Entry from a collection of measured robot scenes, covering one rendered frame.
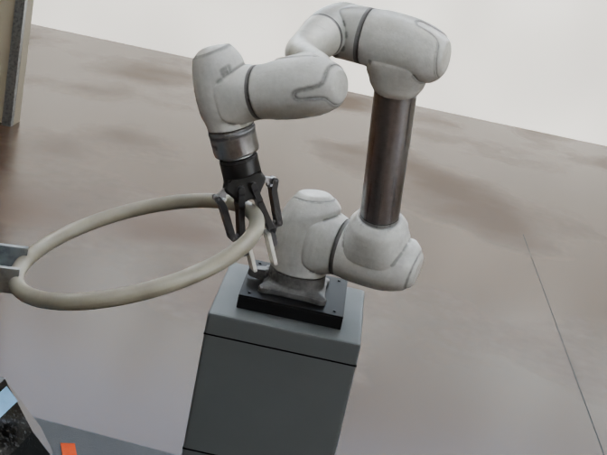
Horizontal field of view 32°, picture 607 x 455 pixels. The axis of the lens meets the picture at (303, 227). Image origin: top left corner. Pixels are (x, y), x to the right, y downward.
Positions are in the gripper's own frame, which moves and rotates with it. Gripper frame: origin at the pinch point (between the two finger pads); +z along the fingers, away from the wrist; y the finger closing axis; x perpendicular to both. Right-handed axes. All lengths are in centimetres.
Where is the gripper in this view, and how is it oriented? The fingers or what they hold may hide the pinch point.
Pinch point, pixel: (260, 251)
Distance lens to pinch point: 211.8
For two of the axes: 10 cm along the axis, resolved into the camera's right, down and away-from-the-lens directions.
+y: -9.1, 3.0, -2.8
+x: 3.6, 2.6, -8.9
